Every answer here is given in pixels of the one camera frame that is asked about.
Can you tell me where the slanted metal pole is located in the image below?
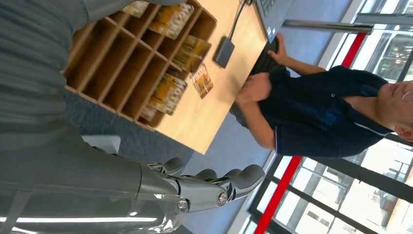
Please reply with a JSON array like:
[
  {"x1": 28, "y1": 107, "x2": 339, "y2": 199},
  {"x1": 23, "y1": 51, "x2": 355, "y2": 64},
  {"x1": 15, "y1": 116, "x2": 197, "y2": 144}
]
[{"x1": 282, "y1": 19, "x2": 374, "y2": 35}]

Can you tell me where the black adapter cable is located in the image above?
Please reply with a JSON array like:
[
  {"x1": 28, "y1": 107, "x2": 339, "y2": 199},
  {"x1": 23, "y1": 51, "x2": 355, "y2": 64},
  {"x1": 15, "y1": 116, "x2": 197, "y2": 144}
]
[{"x1": 228, "y1": 0, "x2": 256, "y2": 41}]

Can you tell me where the person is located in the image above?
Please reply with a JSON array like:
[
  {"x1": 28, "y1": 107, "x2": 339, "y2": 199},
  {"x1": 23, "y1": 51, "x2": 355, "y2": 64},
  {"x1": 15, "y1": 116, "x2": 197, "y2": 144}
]
[{"x1": 230, "y1": 32, "x2": 413, "y2": 159}]

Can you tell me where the grey laptop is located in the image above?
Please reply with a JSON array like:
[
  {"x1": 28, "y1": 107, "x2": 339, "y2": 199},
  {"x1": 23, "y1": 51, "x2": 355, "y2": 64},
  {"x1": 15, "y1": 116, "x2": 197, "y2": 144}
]
[{"x1": 253, "y1": 0, "x2": 296, "y2": 44}]

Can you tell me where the small black adapter box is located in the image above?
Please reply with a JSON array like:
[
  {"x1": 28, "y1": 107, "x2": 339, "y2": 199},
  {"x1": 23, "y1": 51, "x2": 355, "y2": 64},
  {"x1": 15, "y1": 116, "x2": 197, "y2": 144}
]
[{"x1": 213, "y1": 36, "x2": 236, "y2": 69}]

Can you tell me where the wooden card organizer box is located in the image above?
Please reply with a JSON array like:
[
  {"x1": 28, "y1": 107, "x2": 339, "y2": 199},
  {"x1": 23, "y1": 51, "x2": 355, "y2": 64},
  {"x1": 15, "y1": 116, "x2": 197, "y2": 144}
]
[{"x1": 63, "y1": 0, "x2": 218, "y2": 132}]

